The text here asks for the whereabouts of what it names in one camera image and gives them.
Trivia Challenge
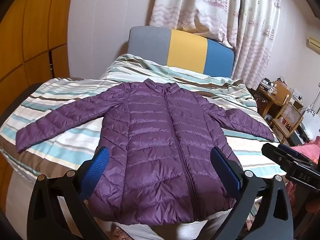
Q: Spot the wall air conditioner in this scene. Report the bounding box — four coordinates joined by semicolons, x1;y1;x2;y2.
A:
307;37;320;50

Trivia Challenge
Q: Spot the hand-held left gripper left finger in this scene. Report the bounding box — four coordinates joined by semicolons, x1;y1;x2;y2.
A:
26;146;110;240

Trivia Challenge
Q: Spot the white printed cloth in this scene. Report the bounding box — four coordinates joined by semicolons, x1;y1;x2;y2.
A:
303;104;320;130

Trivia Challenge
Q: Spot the striped duvet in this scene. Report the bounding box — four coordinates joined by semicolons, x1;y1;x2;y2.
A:
0;53;287;180

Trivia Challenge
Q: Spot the purple puffer jacket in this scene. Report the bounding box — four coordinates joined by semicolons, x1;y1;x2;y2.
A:
15;78;275;223

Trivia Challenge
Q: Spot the wooden side table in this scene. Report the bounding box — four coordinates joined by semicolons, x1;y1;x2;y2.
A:
257;79;293;120

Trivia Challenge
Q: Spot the ship print curtain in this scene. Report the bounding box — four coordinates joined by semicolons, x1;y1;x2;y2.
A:
149;0;282;90

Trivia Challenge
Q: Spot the grey bed sheet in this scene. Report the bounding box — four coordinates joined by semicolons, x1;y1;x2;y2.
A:
6;170;218;240

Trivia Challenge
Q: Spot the wooden chair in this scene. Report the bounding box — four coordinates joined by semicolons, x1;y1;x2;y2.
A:
272;102;304;144

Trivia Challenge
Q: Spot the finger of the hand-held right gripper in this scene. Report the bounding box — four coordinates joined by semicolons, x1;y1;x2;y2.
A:
278;144;317;166
261;142;296;167

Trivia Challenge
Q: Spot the grey yellow blue headboard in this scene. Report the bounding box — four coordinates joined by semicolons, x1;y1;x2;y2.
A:
127;26;235;79

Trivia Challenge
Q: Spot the wooden wardrobe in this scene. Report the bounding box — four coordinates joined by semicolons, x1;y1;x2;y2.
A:
0;0;75;120

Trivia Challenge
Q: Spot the pink cloth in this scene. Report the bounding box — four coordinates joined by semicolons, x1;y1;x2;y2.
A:
291;135;320;163

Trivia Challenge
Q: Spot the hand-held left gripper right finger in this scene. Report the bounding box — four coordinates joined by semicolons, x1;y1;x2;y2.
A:
211;147;294;240

